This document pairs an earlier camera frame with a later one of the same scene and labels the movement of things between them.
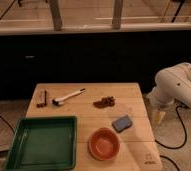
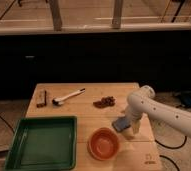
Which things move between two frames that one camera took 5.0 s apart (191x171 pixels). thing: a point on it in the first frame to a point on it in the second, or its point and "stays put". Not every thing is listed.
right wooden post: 116,20 stays put
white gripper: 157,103 to 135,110
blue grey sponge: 122,123 stays put
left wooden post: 56,15 stays put
